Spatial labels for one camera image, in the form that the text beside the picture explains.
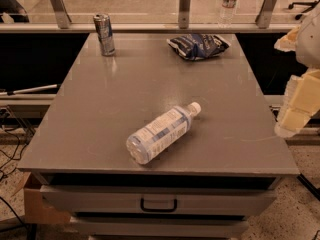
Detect black drawer handle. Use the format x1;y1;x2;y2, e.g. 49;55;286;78
140;198;178;213

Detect black floor cables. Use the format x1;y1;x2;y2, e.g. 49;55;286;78
0;107;36;240

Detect left metal railing post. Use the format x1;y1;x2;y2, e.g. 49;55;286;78
50;0;71;29

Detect standing clear water bottle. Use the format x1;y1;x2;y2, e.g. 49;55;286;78
218;0;237;28

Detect brown cardboard box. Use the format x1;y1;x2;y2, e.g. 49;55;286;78
14;173;70;224

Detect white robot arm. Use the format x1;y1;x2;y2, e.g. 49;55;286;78
274;6;320;138

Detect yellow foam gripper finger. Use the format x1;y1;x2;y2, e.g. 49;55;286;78
274;26;300;52
274;68;320;138

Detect blue chip bag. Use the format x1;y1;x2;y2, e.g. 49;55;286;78
167;34;231;61

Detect silver blue drink can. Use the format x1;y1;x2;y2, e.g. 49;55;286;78
93;14;115;56

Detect grey metal rod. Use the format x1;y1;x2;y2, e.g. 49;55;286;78
0;84;61;96

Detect grey drawer cabinet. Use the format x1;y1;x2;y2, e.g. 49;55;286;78
19;34;298;239

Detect middle metal railing post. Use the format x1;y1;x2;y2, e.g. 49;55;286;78
178;0;191;29

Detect right metal railing post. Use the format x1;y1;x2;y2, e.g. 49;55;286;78
255;0;277;29

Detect black office chair base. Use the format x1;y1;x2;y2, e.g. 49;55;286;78
288;0;320;20

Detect lying clear water bottle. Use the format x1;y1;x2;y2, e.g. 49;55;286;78
126;102;201;165

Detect metal railing post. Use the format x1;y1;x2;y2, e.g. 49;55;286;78
50;0;71;29
255;0;277;29
178;0;191;29

